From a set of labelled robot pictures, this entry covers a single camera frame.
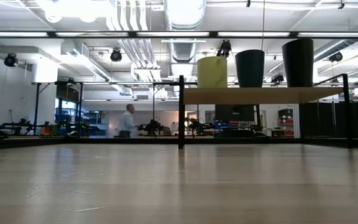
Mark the black monitor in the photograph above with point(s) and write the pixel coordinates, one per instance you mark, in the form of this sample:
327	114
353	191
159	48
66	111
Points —
235	113

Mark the medium dark teal cup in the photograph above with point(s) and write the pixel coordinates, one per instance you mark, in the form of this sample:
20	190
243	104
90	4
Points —
250	69

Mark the small yellow mug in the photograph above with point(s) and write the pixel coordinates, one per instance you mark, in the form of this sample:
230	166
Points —
212	72

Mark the red storage rack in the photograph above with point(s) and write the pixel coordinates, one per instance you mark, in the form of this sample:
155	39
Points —
286	123

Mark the silver ventilation duct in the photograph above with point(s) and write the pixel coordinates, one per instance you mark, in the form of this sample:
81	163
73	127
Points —
183	18

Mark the black hanging camera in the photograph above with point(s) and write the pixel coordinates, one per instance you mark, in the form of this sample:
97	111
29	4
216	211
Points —
116	55
336	57
10	60
224	48

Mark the large black cup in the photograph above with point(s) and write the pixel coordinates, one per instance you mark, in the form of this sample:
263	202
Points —
297	63

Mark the black overhead frame beam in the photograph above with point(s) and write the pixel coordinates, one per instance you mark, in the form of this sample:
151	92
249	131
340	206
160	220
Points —
132	34

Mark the wooden shelf board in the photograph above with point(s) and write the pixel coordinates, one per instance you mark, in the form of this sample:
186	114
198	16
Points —
253	96

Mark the black aluminium rig frame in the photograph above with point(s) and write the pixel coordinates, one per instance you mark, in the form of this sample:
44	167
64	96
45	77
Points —
244	141

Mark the person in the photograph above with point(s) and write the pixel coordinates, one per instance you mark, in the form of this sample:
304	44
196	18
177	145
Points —
126	123

